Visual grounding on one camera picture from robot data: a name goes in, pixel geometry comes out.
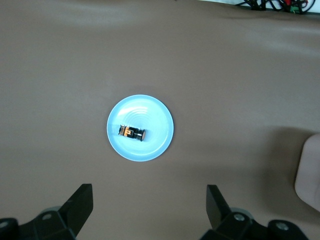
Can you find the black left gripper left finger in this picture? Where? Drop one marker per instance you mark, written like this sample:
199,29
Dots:
62,222

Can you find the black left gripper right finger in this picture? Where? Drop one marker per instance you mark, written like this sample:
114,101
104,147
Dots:
232,225

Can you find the light blue round plate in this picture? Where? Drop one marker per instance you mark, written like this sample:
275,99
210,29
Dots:
150,112

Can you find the orange black push-button switch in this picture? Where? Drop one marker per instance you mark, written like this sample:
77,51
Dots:
131,133

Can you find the pink storage box white lid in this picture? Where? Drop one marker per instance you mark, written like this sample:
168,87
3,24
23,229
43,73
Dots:
310,172

